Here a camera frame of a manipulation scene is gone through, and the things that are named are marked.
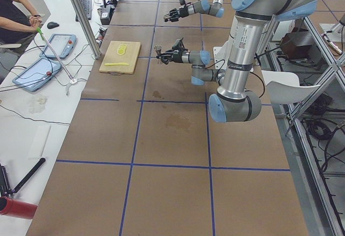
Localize yellow plastic knife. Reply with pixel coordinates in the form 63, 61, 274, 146
104, 62, 129, 66

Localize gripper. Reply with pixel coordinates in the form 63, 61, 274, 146
163, 6, 189, 22
159, 50, 184, 64

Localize white foam strip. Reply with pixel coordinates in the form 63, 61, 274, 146
28, 125, 51, 159

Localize black keyboard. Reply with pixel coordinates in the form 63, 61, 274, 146
80, 0, 92, 20

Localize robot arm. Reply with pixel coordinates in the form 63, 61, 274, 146
156, 0, 317, 123
163, 0, 224, 22

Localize lemon slice one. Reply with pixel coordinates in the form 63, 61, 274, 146
117, 48, 125, 55

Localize aluminium frame post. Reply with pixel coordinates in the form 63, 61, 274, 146
70, 0, 101, 59

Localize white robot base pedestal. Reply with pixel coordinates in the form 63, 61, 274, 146
213, 24, 236, 62

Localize blue teach pendant near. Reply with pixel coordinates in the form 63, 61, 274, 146
12, 58, 62, 92

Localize black computer mouse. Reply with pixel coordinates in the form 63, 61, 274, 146
47, 22, 59, 29

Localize person in black shirt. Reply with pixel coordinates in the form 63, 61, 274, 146
1, 0, 43, 54

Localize black box on table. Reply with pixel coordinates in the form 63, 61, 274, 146
100, 5, 115, 25

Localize blue teach pendant far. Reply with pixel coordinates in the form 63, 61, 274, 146
39, 33, 77, 60

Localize red bottle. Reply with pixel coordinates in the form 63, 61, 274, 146
1, 197, 37, 219

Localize metal rod green clip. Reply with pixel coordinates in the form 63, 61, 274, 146
36, 27, 78, 84

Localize white chair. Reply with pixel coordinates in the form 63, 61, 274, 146
262, 70, 320, 104

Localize steel jigger shaker cup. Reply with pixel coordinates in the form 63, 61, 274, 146
154, 45, 162, 64

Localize bamboo cutting board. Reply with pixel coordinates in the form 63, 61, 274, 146
99, 41, 141, 74

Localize black handheld tool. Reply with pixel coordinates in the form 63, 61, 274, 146
1, 158, 46, 197

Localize blue teach pendant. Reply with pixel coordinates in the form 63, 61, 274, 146
39, 33, 77, 60
12, 58, 62, 92

